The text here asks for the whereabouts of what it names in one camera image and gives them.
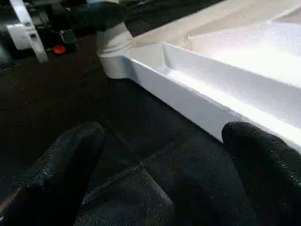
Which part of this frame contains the white plastic table top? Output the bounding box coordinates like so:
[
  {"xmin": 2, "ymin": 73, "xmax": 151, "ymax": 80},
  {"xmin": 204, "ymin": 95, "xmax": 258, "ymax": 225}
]
[{"xmin": 98, "ymin": 0, "xmax": 301, "ymax": 153}]

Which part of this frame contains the black mat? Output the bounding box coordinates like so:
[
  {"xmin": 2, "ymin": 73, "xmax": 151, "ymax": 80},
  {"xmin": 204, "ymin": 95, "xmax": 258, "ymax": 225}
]
[{"xmin": 0, "ymin": 0, "xmax": 301, "ymax": 226}]

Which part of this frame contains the white plastic table leg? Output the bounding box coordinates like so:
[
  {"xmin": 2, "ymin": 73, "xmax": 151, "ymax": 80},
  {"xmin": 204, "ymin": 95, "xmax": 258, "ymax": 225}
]
[{"xmin": 96, "ymin": 21, "xmax": 135, "ymax": 58}]

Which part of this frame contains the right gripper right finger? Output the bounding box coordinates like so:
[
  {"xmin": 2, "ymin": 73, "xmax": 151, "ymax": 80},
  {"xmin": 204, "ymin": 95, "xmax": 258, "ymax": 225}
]
[{"xmin": 222, "ymin": 121, "xmax": 301, "ymax": 226}]

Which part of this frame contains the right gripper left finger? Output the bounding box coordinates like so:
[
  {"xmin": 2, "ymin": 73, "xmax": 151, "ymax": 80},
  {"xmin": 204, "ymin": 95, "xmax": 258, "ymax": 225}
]
[{"xmin": 7, "ymin": 121, "xmax": 105, "ymax": 226}]

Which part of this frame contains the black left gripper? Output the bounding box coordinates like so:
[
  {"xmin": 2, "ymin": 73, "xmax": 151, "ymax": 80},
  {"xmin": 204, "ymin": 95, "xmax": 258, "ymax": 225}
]
[{"xmin": 37, "ymin": 2, "xmax": 129, "ymax": 55}]

